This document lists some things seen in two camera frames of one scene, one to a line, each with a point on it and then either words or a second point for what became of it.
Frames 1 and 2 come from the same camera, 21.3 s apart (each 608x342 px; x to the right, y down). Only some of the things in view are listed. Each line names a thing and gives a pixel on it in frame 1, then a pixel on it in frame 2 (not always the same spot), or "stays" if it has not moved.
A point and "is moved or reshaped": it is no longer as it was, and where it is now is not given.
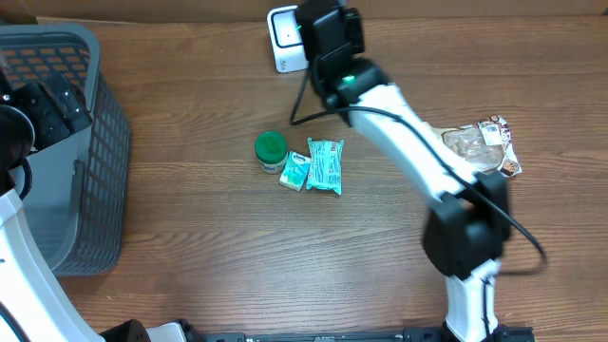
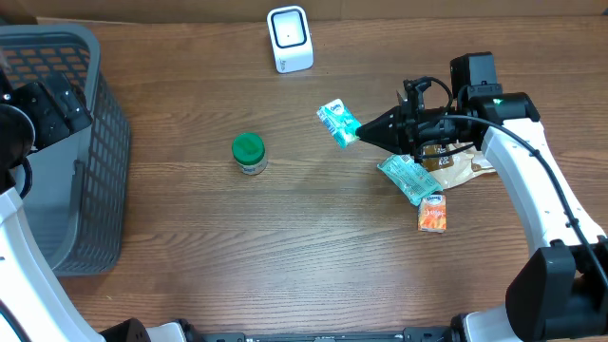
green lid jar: x=271 y=149 -> x=248 y=150
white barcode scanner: x=287 y=39 stays
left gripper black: x=43 y=105 stays
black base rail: x=427 y=334 stays
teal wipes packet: x=325 y=168 is moved or reshaped
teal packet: x=294 y=171 -> x=340 y=122
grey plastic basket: x=75 y=203 stays
